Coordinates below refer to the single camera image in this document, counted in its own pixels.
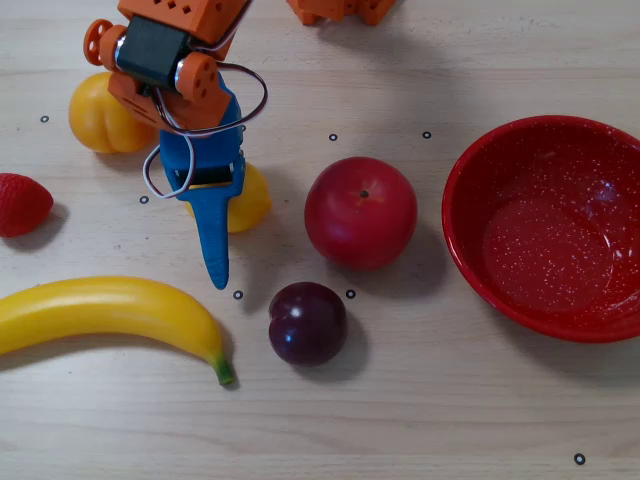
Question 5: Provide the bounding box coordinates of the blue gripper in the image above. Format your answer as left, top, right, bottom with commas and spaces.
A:
159, 74, 247, 291

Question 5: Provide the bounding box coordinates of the yellow lemon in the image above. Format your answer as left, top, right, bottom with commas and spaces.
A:
184, 162, 274, 235

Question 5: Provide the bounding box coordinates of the orange robot base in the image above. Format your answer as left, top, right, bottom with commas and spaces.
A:
286, 0, 397, 26

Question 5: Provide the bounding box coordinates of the red speckled bowl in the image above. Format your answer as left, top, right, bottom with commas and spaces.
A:
441, 115, 640, 344

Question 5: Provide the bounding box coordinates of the yellow banana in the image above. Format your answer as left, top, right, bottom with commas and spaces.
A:
0, 275, 236, 387

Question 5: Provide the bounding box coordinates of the dark purple plum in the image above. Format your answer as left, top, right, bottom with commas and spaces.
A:
268, 281, 348, 368

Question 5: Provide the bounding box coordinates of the red apple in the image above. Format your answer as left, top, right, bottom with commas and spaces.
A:
303, 156, 419, 272

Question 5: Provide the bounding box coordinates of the yellow orange peach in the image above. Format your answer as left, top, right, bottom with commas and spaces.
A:
68, 71, 157, 155

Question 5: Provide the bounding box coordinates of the red strawberry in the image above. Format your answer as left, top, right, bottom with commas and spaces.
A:
0, 172, 55, 239

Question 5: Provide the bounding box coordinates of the white red black servo wire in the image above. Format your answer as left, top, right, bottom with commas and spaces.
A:
143, 62, 269, 200

